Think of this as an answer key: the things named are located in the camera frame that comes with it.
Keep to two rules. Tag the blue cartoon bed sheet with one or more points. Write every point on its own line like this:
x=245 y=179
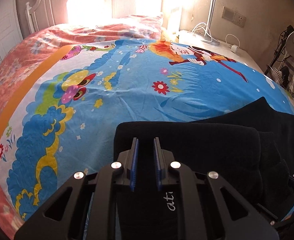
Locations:
x=63 y=116

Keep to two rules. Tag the small silver fan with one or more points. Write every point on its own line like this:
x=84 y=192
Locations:
x=280 y=76

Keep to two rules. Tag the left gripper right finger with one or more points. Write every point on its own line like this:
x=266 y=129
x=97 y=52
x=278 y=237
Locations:
x=203 y=206

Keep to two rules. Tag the wall switch socket plate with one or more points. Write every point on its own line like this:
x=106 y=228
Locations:
x=234 y=17

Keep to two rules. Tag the white headboard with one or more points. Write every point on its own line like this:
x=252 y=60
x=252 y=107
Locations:
x=42 y=14

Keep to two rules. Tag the white charger with cable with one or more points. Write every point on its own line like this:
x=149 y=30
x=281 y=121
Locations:
x=233 y=47

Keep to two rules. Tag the white wardrobe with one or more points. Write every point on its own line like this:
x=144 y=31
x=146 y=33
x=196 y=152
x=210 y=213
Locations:
x=2 y=30

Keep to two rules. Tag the black pants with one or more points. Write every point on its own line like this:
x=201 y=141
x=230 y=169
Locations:
x=251 y=148

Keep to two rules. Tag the pink floral quilt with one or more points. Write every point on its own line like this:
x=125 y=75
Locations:
x=25 y=57

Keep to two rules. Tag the white nightstand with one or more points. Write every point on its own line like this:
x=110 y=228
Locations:
x=223 y=48

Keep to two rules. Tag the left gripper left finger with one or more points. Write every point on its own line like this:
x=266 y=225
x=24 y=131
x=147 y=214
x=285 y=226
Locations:
x=85 y=206

